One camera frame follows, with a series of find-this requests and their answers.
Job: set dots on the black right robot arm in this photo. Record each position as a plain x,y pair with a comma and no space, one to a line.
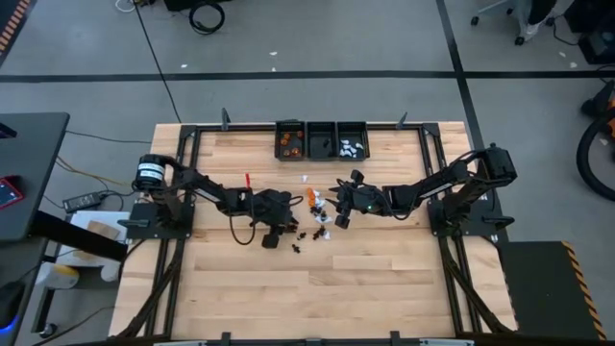
432,185

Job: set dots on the black computer mouse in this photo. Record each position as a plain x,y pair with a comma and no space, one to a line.
8,305

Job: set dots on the red framed tablet device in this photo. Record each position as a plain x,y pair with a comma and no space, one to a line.
8,192

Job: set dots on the person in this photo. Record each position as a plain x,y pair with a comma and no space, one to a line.
538,14

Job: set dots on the office chair with white base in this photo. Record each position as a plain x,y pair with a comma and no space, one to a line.
492,9

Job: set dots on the black diagonal bar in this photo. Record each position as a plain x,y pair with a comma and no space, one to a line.
77,235

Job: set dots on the black equipment case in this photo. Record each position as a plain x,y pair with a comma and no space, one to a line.
598,41

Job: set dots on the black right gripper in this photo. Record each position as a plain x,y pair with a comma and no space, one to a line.
367,202

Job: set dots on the black frame brace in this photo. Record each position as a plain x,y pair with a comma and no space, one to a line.
225,119
401,120

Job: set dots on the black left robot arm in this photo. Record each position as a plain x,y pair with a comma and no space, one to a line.
202,187

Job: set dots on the hazard-striped floor mat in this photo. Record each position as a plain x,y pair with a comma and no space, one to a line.
12,24

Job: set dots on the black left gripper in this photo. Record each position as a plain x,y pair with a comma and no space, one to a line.
271,207

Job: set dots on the black desk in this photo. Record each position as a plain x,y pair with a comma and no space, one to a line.
29,178

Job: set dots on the black power adapter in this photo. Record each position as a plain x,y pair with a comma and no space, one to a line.
84,202

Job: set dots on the white jug yellow cap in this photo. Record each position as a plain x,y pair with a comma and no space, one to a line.
57,276

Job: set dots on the black metal table frame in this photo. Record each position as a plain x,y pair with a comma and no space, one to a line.
240,128

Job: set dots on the white box with cardboard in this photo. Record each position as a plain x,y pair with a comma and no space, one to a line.
101,221

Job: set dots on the black hazard-striped platform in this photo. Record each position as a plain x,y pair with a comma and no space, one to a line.
543,288

